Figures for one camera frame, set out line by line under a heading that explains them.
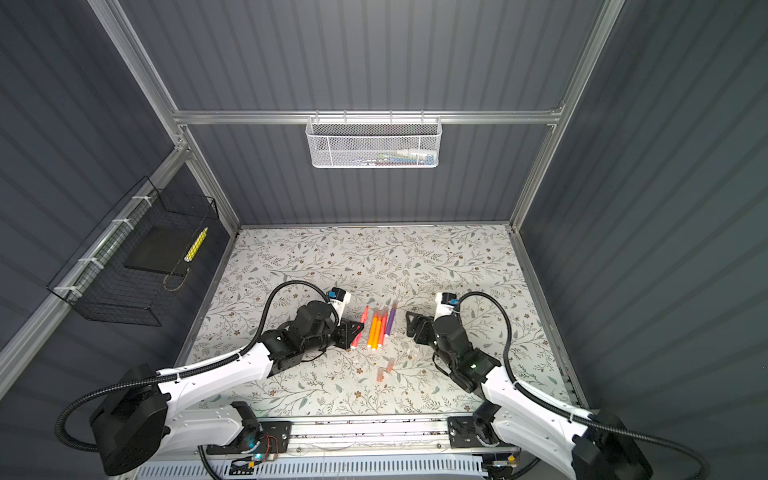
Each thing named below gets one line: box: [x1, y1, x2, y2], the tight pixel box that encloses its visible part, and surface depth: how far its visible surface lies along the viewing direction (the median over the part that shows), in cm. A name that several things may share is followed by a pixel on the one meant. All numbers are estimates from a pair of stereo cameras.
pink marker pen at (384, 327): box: [380, 312, 389, 346], surface depth 93 cm
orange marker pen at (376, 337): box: [372, 312, 383, 351], surface depth 93 cm
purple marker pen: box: [386, 302, 398, 336], surface depth 96 cm
